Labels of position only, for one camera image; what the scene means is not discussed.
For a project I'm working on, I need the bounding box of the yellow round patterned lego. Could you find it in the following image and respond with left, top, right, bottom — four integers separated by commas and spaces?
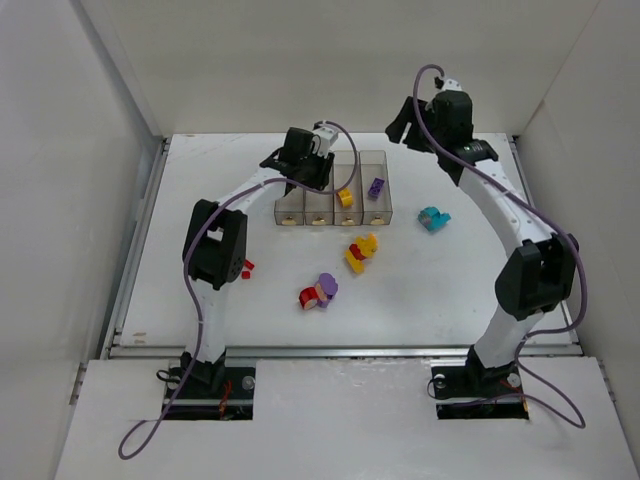
336, 188, 354, 209

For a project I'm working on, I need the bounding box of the purple lego brick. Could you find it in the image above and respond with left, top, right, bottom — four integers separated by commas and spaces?
367, 177, 386, 200

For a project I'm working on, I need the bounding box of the teal lego block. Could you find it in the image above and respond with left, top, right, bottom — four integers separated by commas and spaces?
417, 206, 451, 233

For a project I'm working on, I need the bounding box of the yellow lego stack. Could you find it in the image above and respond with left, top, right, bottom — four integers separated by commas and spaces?
344, 233, 378, 274

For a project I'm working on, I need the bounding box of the red purple lego stack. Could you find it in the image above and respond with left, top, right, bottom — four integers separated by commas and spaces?
298, 272, 339, 310

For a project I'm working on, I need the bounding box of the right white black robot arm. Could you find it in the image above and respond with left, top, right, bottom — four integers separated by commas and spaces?
385, 90, 577, 400

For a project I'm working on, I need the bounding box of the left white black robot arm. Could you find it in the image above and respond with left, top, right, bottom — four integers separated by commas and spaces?
181, 123, 338, 396

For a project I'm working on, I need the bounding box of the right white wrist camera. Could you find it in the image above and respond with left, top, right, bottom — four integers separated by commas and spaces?
434, 77, 462, 92

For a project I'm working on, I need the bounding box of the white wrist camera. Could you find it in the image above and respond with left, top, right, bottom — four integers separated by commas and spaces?
311, 122, 339, 158
434, 77, 462, 92

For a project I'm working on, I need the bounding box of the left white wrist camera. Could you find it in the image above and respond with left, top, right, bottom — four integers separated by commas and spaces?
311, 122, 339, 158

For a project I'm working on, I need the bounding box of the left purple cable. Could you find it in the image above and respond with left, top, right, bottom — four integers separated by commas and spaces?
117, 120, 361, 461

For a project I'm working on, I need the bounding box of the purple cable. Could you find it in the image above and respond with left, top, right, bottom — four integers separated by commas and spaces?
117, 120, 361, 461
412, 63, 589, 431

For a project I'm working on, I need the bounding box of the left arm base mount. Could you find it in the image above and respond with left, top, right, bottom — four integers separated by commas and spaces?
156, 364, 256, 421

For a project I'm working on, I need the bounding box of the metal rail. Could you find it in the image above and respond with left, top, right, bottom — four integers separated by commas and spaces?
107, 344, 584, 360

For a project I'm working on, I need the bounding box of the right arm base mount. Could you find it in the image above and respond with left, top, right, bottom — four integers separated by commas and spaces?
428, 347, 529, 420

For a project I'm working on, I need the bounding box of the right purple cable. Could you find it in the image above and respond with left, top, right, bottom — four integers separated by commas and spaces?
412, 63, 589, 431

